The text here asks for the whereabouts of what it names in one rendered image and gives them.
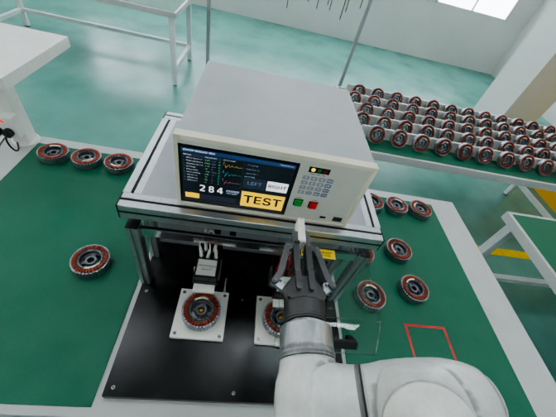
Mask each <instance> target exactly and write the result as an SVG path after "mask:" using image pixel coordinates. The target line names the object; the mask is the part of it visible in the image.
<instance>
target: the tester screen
mask: <svg viewBox="0 0 556 417"><path fill-rule="evenodd" d="M180 149H181V165H182V182H183V198H184V199H192V200H198V201H204V202H210V203H216V204H226V205H232V206H238V207H244V208H250V209H261V210H267V211H273V212H279V213H281V212H282V210H281V211H277V210H271V209H265V208H254V207H248V206H242V205H240V201H241V195H242V191H247V192H253V193H258V194H269V195H275V196H280V197H285V199H286V196H287V194H288V191H289V188H290V184H291V181H292V178H293V175H294V173H295V168H296V165H287V164H282V163H277V162H272V161H263V160H258V159H252V158H247V157H242V156H233V155H228V154H223V153H217V152H212V151H203V150H198V149H193V148H188V147H182V146H181V147H180ZM244 177H245V178H250V179H255V180H265V181H271V182H276V183H282V184H288V185H289V187H288V189H287V192H286V194H283V193H277V192H272V191H266V190H261V189H251V188H245V187H243V182H244ZM199 184H200V185H211V186H216V187H222V188H224V195H222V194H211V193H205V192H199ZM185 192H191V193H197V194H207V195H213V196H219V197H225V198H231V199H236V203H235V204H234V203H228V202H222V201H216V200H210V199H199V198H193V197H187V196H185ZM284 204H285V202H284ZM284 204H283V207H284ZM283 207H282V209H283Z"/></svg>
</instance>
